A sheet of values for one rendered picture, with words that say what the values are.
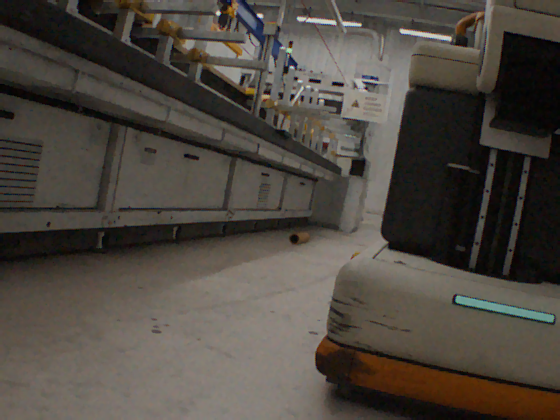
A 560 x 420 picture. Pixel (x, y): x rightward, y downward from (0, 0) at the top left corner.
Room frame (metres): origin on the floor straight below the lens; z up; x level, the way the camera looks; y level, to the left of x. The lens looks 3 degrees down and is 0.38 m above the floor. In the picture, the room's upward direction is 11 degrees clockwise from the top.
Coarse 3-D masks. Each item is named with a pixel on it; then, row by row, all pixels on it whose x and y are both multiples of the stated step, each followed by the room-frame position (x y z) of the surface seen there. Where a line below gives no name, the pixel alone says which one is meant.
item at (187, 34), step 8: (136, 32) 1.62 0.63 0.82; (144, 32) 1.61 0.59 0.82; (152, 32) 1.60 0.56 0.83; (184, 32) 1.57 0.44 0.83; (192, 32) 1.56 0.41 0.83; (200, 32) 1.55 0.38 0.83; (208, 32) 1.55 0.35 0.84; (216, 32) 1.54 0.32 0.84; (224, 32) 1.53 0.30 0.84; (232, 32) 1.52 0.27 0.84; (200, 40) 1.58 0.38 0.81; (208, 40) 1.56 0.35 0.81; (216, 40) 1.55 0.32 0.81; (224, 40) 1.54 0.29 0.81; (232, 40) 1.52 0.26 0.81; (240, 40) 1.52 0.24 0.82
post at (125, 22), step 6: (120, 12) 1.30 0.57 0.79; (126, 12) 1.29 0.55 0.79; (132, 12) 1.31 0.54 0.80; (120, 18) 1.30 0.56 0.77; (126, 18) 1.29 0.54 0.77; (132, 18) 1.32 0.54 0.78; (120, 24) 1.30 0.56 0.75; (126, 24) 1.30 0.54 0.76; (132, 24) 1.33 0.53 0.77; (114, 30) 1.30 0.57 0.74; (120, 30) 1.30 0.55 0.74; (126, 30) 1.31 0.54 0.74; (126, 36) 1.32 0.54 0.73
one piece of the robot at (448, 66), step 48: (432, 48) 1.14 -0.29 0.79; (432, 96) 1.13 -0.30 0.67; (480, 96) 1.10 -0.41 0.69; (432, 144) 1.13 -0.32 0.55; (432, 192) 1.12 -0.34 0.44; (480, 192) 1.05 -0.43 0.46; (528, 192) 1.02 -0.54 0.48; (432, 240) 1.11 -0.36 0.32; (480, 240) 1.03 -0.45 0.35; (528, 240) 1.05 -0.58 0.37
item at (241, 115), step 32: (0, 0) 0.83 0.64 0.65; (32, 0) 0.91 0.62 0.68; (32, 32) 0.96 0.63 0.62; (64, 32) 1.04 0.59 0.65; (96, 32) 1.15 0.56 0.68; (128, 64) 1.32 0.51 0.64; (160, 64) 1.48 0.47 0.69; (192, 96) 1.74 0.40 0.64; (256, 128) 2.47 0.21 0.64; (320, 160) 4.17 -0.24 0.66
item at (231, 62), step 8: (176, 56) 1.85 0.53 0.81; (184, 56) 1.84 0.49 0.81; (208, 56) 1.81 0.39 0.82; (208, 64) 1.84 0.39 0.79; (216, 64) 1.81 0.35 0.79; (224, 64) 1.80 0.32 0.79; (232, 64) 1.79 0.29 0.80; (240, 64) 1.78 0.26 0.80; (248, 64) 1.77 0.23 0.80; (256, 64) 1.76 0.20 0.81; (264, 64) 1.76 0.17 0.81
